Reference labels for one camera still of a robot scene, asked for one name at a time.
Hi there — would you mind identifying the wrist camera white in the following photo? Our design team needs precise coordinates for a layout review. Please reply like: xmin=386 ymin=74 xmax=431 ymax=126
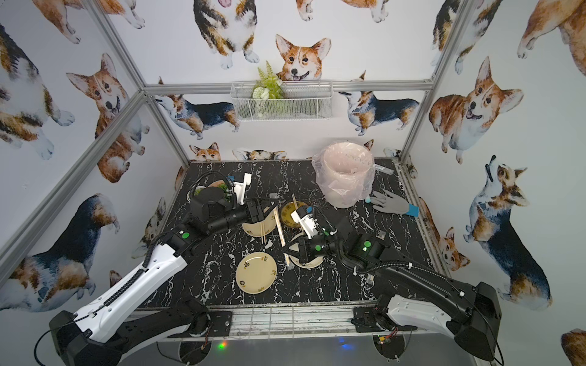
xmin=230 ymin=172 xmax=252 ymax=205
xmin=291 ymin=207 xmax=319 ymax=239

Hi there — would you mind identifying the aluminium front rail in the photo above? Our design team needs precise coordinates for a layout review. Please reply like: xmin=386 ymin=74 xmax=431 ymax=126
xmin=118 ymin=299 xmax=486 ymax=342

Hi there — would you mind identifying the white wire wall basket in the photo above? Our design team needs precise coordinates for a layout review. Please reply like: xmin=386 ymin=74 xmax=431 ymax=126
xmin=230 ymin=81 xmax=334 ymax=121

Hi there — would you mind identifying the cream plate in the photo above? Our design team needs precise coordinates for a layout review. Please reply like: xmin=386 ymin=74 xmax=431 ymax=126
xmin=241 ymin=222 xmax=276 ymax=237
xmin=235 ymin=252 xmax=278 ymax=294

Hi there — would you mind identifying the tan pot green plant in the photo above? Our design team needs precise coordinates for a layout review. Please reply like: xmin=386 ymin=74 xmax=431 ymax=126
xmin=208 ymin=180 xmax=229 ymax=193

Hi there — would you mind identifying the white bin with plastic bag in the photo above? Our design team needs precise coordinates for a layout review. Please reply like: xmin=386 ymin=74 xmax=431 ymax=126
xmin=311 ymin=142 xmax=375 ymax=209

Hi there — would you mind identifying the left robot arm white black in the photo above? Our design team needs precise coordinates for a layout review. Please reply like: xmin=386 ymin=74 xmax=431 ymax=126
xmin=47 ymin=172 xmax=279 ymax=365

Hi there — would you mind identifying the cream plate front left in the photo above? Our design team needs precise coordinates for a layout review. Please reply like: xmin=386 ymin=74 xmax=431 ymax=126
xmin=235 ymin=252 xmax=278 ymax=294

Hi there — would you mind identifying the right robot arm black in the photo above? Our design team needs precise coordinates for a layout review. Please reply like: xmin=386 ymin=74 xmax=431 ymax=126
xmin=283 ymin=230 xmax=504 ymax=362

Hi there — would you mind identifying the cream plate upper left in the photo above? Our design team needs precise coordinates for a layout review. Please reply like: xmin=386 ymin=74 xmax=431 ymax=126
xmin=241 ymin=222 xmax=276 ymax=237

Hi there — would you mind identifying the cream plate chipped right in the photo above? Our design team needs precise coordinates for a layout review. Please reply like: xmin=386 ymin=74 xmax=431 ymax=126
xmin=291 ymin=233 xmax=324 ymax=270

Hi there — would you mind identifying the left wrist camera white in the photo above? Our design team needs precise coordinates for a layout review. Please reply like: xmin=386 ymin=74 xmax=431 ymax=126
xmin=230 ymin=172 xmax=252 ymax=205

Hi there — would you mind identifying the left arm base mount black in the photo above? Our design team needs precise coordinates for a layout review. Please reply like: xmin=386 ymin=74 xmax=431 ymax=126
xmin=172 ymin=311 xmax=233 ymax=338

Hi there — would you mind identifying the clear wrapper scrap by bin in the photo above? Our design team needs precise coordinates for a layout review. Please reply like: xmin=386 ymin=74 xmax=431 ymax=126
xmin=373 ymin=164 xmax=395 ymax=175

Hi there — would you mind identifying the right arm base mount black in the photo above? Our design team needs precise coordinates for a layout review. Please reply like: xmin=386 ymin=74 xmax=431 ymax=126
xmin=351 ymin=307 xmax=418 ymax=333

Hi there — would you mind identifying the yellow patterned dark-rimmed plate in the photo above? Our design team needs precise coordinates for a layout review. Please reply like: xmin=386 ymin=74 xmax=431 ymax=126
xmin=280 ymin=201 xmax=308 ymax=229

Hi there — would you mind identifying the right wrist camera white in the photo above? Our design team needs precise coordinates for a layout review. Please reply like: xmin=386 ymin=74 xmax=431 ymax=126
xmin=291 ymin=207 xmax=319 ymax=239

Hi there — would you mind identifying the green fern white flower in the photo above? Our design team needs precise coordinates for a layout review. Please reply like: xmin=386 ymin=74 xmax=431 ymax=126
xmin=252 ymin=62 xmax=284 ymax=108

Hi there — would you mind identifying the grey glove blue cuff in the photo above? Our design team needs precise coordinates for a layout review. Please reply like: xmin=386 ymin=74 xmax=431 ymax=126
xmin=371 ymin=190 xmax=420 ymax=217

